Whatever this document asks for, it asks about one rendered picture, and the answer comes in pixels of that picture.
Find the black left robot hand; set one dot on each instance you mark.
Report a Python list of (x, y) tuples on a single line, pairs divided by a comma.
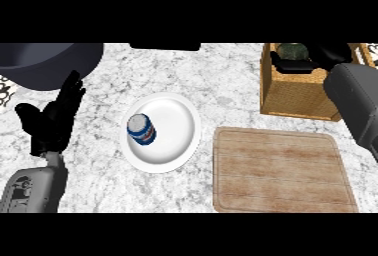
[(52, 123)]

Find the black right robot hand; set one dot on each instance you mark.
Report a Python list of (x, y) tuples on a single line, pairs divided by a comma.
[(296, 66)]

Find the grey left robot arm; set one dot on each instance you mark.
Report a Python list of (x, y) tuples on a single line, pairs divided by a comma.
[(35, 186)]

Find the wicker basket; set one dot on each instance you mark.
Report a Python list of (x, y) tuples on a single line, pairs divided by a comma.
[(296, 96)]

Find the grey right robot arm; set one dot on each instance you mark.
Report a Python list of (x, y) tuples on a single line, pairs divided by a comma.
[(357, 100)]

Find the black and white patterned mat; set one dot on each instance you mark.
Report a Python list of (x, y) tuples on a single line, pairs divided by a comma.
[(7, 91)]

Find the white round plate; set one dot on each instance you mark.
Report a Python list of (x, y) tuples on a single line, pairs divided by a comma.
[(172, 126)]

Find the wooden cutting board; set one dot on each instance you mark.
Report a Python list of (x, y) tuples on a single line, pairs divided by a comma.
[(283, 171)]

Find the dark grey round pot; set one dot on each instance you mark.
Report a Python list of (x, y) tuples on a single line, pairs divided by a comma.
[(45, 63)]

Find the green squash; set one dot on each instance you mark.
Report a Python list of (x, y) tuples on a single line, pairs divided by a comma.
[(293, 51)]

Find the blue can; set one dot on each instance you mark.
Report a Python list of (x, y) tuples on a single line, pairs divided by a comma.
[(143, 130)]

